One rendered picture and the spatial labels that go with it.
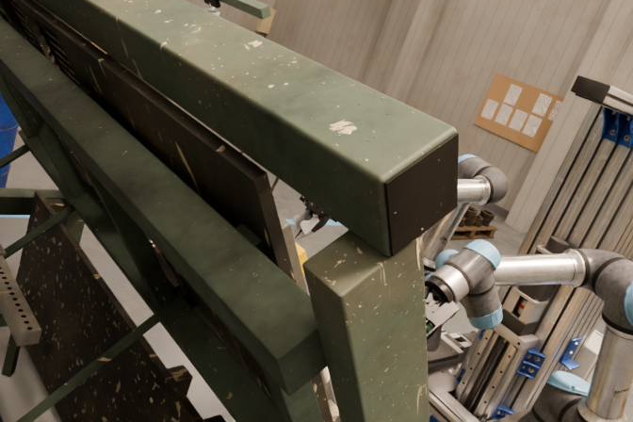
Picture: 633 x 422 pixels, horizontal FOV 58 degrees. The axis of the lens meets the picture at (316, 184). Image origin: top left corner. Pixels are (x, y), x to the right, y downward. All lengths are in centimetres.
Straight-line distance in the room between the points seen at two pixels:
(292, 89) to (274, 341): 27
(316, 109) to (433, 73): 982
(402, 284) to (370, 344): 7
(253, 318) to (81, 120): 60
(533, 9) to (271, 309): 914
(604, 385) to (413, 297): 105
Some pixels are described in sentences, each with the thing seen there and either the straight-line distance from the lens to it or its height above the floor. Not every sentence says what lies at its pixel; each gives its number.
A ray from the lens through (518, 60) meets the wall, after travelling 953.
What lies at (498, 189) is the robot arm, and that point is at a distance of 189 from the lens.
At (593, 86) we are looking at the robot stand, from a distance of 159.
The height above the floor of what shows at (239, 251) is 165.
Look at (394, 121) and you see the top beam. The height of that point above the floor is 189.
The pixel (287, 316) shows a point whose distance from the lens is 66.
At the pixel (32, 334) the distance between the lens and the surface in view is 160.
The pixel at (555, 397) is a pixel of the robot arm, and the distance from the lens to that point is 179.
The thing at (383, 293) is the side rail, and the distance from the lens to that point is 57.
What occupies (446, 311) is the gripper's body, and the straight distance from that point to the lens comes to 117.
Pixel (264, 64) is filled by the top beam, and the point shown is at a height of 188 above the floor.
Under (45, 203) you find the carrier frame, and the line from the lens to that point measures 267.
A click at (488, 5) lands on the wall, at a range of 1011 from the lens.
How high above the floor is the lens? 196
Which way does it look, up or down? 16 degrees down
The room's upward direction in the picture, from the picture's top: 20 degrees clockwise
